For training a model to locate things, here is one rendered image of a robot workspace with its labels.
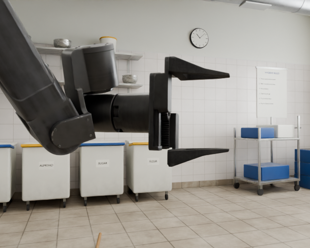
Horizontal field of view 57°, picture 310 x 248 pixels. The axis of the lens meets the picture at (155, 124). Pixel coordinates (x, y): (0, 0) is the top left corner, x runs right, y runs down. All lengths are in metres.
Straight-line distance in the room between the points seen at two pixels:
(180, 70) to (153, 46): 4.17
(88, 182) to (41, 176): 0.54
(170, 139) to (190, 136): 4.18
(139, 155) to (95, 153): 0.55
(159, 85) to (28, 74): 0.16
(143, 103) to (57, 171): 3.21
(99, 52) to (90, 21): 4.07
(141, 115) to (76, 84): 0.09
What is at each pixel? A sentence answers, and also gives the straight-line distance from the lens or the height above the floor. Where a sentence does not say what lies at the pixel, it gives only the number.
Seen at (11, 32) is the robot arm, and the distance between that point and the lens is 0.36.
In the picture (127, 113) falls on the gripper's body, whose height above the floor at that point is 0.98.
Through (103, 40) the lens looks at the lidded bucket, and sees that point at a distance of 4.14.
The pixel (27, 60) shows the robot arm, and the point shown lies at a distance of 0.36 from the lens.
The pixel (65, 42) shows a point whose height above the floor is 2.07.
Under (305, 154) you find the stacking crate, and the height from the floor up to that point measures 0.53.
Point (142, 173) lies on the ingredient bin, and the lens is 3.69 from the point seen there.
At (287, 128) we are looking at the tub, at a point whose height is 0.94.
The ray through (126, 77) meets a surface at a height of 1.65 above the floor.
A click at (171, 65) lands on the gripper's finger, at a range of 0.37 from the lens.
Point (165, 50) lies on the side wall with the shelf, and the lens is 4.58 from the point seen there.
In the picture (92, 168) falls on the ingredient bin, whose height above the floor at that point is 0.47.
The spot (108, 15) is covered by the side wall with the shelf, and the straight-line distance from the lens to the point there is 4.52.
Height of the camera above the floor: 0.97
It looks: 1 degrees up
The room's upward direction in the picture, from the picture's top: straight up
